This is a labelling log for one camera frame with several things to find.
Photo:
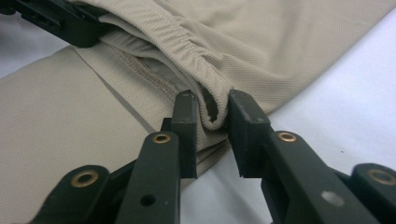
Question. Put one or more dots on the beige pants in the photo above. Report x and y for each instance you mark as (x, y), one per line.
(264, 46)

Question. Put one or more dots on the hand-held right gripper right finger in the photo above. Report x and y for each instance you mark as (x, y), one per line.
(295, 174)

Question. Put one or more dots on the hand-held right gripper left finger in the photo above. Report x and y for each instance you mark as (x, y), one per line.
(162, 174)

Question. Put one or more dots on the white table mat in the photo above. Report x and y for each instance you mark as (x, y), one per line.
(342, 109)

